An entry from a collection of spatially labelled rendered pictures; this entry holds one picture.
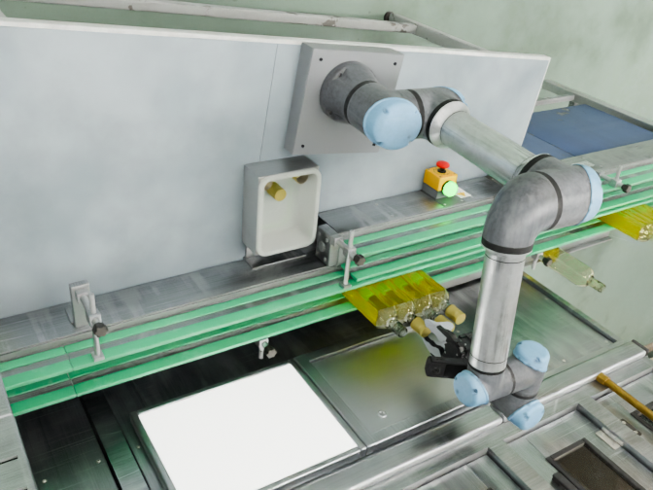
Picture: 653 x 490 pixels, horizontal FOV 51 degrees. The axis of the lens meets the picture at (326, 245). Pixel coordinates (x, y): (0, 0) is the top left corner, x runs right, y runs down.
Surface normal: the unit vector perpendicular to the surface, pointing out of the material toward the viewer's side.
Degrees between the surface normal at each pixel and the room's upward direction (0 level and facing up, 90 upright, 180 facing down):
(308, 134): 3
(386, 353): 90
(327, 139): 3
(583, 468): 90
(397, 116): 10
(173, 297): 90
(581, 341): 90
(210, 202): 0
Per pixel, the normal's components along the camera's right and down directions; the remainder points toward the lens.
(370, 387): 0.10, -0.85
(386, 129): 0.38, 0.54
